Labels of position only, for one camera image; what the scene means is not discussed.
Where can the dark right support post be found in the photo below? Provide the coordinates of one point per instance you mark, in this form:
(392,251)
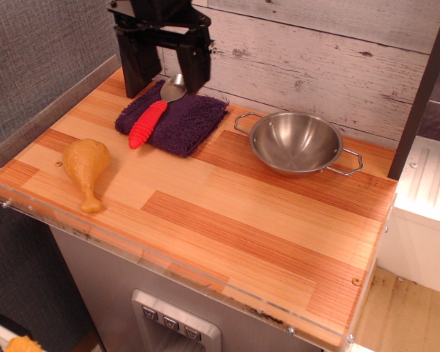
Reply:
(422,97)

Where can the red handled metal spoon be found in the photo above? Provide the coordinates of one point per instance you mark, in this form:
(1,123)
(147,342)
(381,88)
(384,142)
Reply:
(172,90)

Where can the dark left support post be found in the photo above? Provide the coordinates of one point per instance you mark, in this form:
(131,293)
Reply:
(135,82)

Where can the silver toy fridge cabinet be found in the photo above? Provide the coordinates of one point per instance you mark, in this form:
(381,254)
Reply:
(106,282)

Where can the plastic chicken drumstick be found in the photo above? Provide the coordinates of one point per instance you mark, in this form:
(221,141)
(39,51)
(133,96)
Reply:
(84,161)

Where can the orange toy food piece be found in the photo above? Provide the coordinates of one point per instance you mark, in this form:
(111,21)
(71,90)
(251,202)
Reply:
(23,344)

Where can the ice dispenser button panel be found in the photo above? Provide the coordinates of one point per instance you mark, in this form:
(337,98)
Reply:
(165,327)

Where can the clear acrylic edge guard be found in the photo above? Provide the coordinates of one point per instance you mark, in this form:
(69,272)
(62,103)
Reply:
(297,253)

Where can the white toy sink unit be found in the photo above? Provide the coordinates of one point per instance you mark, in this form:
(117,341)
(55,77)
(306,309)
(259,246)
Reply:
(410,246)

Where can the steel bowl with handles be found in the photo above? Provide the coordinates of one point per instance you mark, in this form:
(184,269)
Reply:
(295,144)

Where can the dark support post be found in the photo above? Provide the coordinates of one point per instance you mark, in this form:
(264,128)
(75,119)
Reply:
(422,97)
(135,82)

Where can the purple towel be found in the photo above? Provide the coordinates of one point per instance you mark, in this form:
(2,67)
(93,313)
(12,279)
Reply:
(185,124)

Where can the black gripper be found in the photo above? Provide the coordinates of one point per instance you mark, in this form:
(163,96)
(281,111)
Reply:
(143,25)

